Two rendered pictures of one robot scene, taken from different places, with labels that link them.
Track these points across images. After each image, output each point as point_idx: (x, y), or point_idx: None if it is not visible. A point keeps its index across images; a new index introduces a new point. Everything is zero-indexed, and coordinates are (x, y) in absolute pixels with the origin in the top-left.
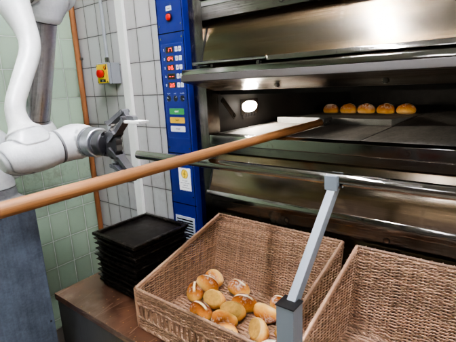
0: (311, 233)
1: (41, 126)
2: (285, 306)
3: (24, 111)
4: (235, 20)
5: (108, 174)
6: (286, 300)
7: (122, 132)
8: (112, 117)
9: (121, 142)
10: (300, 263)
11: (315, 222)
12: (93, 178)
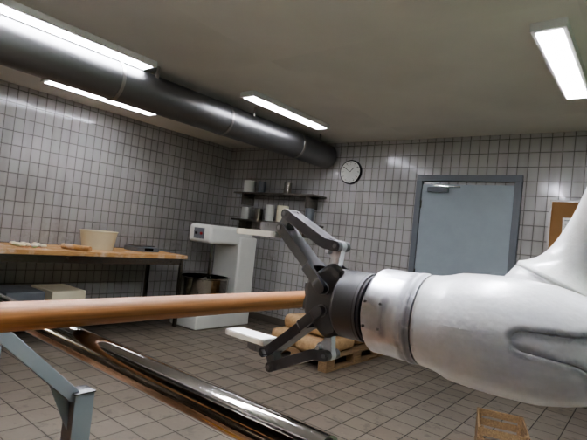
0: (26, 345)
1: (521, 268)
2: (88, 388)
3: (563, 232)
4: None
5: (281, 292)
6: (82, 390)
7: (302, 265)
8: (321, 230)
9: (305, 291)
10: (52, 367)
11: (15, 334)
12: (294, 291)
